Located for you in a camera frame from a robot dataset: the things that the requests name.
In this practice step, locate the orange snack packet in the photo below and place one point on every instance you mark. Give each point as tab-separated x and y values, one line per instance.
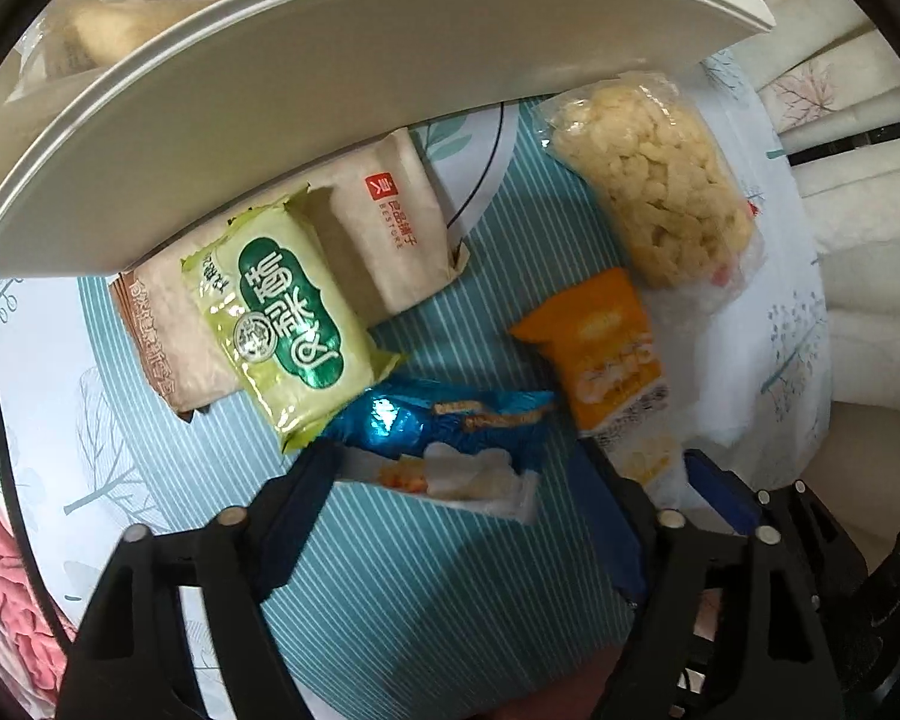
600	352

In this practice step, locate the white tree print sheet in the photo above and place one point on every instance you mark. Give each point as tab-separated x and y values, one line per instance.
765	360

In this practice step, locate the clear packet of crumbly cake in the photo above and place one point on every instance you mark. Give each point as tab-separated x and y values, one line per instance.
97	30

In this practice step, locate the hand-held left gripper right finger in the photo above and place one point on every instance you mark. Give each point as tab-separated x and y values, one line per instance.
720	495

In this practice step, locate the plain brown snack packet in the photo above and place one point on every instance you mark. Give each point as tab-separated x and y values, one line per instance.
172	345

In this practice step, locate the cream leaf print quilt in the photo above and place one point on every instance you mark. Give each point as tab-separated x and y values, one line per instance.
870	277

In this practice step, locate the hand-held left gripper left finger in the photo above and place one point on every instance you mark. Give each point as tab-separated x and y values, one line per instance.
300	510

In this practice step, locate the green snack packet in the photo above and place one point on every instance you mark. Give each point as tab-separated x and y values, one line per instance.
285	315

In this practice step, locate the blue foil snack packet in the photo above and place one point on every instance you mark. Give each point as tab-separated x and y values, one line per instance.
405	420

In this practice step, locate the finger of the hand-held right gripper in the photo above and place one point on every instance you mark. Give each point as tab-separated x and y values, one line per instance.
817	540

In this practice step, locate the white tray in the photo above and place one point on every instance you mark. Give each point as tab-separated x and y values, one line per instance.
345	90

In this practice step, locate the brown packet with red logo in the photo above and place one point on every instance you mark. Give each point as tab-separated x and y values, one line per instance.
390	240

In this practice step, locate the teal striped mat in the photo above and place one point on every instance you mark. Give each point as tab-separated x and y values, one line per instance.
420	600

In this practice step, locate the clear packet of puffed snack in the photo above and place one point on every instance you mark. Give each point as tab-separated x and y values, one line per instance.
645	187

